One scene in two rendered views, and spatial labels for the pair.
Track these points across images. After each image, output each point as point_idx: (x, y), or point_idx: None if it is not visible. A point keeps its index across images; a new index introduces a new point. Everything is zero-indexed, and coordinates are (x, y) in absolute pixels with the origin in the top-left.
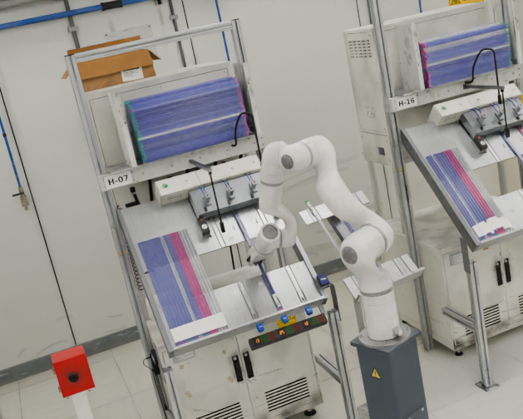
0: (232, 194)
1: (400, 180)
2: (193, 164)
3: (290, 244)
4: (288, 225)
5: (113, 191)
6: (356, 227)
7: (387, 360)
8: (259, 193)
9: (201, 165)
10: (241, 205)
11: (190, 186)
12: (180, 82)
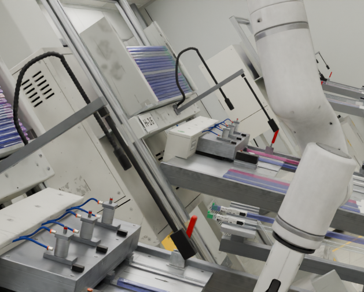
0: (91, 237)
1: (197, 240)
2: None
3: (352, 188)
4: (337, 139)
5: None
6: None
7: None
8: (125, 229)
9: (45, 132)
10: (116, 259)
11: (0, 241)
12: None
